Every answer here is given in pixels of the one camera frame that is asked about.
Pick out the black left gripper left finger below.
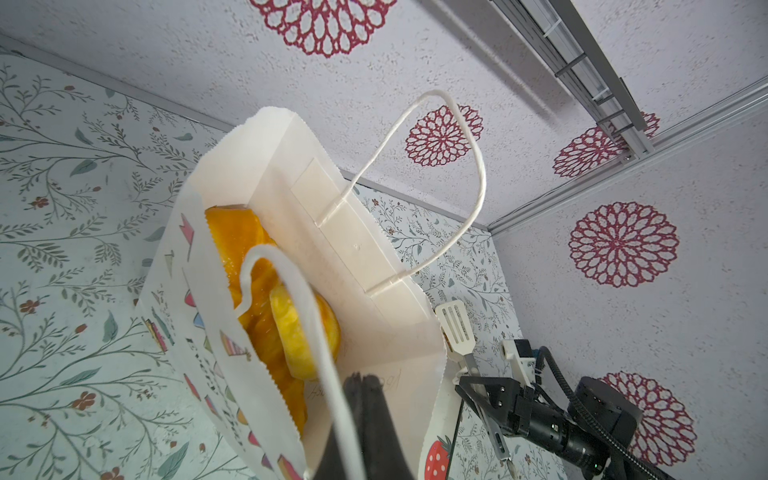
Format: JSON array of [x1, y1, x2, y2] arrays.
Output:
[[314, 374, 365, 480]]

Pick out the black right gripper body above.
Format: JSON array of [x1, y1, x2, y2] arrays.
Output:
[[455, 375, 540, 441]]

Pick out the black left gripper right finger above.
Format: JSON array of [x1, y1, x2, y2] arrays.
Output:
[[360, 375, 413, 480]]

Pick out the white slotted serving tongs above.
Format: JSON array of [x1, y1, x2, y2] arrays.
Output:
[[434, 299, 518, 480]]

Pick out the fake croissant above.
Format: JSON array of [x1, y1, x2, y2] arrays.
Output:
[[270, 284, 342, 381]]

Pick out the long braided fake bread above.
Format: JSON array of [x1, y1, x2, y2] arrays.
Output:
[[205, 206, 308, 433]]

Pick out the white paper gift bag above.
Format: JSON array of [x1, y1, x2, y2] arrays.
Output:
[[137, 107, 447, 479]]

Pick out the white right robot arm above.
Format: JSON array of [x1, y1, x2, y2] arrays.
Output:
[[454, 346, 672, 479]]

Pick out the strawberry print rectangular tray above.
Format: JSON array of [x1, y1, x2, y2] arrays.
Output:
[[416, 393, 463, 480]]

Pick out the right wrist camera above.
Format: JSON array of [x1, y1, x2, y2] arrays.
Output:
[[502, 339, 536, 387]]

